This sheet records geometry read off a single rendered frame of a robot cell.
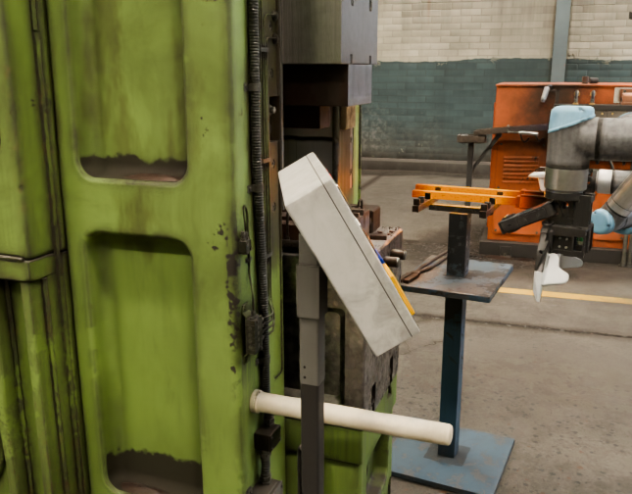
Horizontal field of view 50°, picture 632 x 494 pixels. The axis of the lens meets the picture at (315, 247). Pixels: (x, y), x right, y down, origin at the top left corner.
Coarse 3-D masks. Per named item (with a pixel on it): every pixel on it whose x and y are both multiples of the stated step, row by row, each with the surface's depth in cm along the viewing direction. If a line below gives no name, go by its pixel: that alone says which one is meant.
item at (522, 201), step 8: (416, 192) 227; (424, 192) 226; (432, 192) 225; (440, 192) 224; (448, 192) 224; (456, 192) 224; (456, 200) 222; (464, 200) 221; (472, 200) 220; (480, 200) 219; (488, 200) 218; (496, 200) 216; (504, 200) 215; (512, 200) 214; (520, 200) 214; (528, 200) 213; (536, 200) 212; (544, 200) 211; (520, 208) 214; (528, 208) 213
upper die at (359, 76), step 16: (288, 80) 161; (304, 80) 160; (320, 80) 159; (336, 80) 157; (352, 80) 159; (368, 80) 172; (288, 96) 162; (304, 96) 161; (320, 96) 159; (336, 96) 158; (352, 96) 160; (368, 96) 173
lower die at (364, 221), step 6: (366, 210) 181; (282, 216) 175; (366, 216) 181; (282, 222) 172; (294, 222) 172; (360, 222) 175; (366, 222) 182; (282, 228) 171; (294, 228) 170; (366, 228) 182; (282, 234) 171; (294, 234) 170
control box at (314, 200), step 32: (288, 192) 107; (320, 192) 99; (320, 224) 100; (352, 224) 101; (320, 256) 101; (352, 256) 102; (352, 288) 103; (384, 288) 103; (384, 320) 105; (384, 352) 106
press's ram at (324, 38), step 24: (288, 0) 152; (312, 0) 150; (336, 0) 148; (360, 0) 159; (288, 24) 153; (312, 24) 151; (336, 24) 149; (360, 24) 161; (288, 48) 154; (312, 48) 152; (336, 48) 150; (360, 48) 163
